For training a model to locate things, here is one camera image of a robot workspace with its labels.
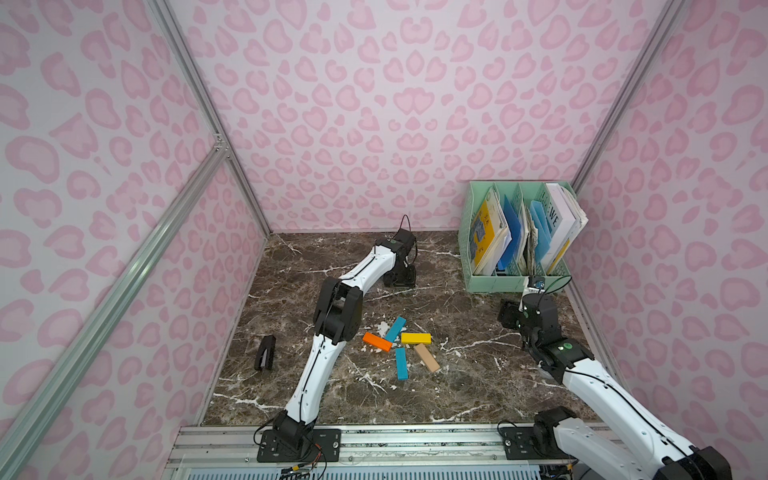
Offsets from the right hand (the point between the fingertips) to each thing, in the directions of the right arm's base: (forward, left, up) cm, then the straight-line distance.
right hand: (511, 299), depth 83 cm
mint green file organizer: (+13, -4, -11) cm, 17 cm away
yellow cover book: (+23, +3, +3) cm, 24 cm away
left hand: (+15, +29, -13) cm, 35 cm away
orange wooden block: (-7, +38, -14) cm, 41 cm away
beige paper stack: (+17, -9, 0) cm, 19 cm away
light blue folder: (+17, -12, +6) cm, 22 cm away
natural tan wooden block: (-11, +22, -14) cm, 29 cm away
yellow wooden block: (-5, +25, -14) cm, 29 cm away
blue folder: (+22, -4, +6) cm, 23 cm away
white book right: (+22, -18, +10) cm, 30 cm away
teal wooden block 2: (-14, +30, -13) cm, 36 cm away
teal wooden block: (-2, +32, -14) cm, 35 cm away
